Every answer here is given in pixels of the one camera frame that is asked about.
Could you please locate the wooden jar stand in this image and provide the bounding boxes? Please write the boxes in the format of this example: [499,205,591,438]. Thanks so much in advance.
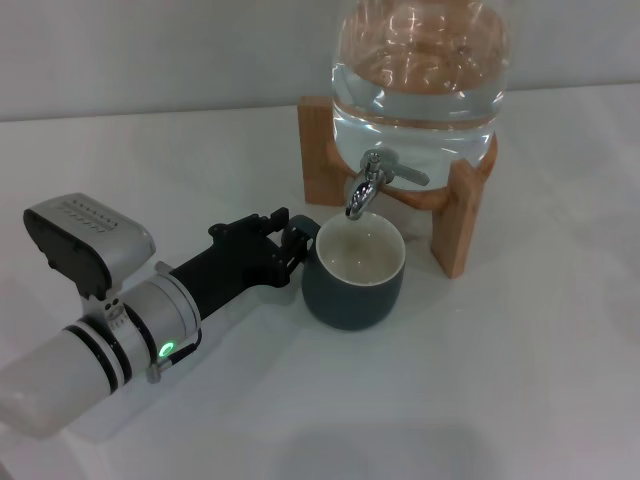
[297,95,500,279]

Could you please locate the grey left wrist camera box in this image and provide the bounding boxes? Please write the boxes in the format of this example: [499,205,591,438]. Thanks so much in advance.
[23,192,156,301]

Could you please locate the dark cup with white interior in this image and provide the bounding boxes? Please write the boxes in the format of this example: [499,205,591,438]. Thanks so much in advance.
[289,212,407,332]

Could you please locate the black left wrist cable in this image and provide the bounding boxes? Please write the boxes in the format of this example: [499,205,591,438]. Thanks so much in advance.
[147,339,202,384]

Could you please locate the chrome faucet with lever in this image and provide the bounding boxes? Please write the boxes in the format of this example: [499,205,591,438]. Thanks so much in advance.
[345,149,430,221]

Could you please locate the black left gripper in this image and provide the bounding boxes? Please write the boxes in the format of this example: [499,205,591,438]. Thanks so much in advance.
[172,208,307,319]

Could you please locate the clear glass water jar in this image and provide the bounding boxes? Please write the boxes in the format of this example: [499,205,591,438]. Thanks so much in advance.
[329,0,512,194]

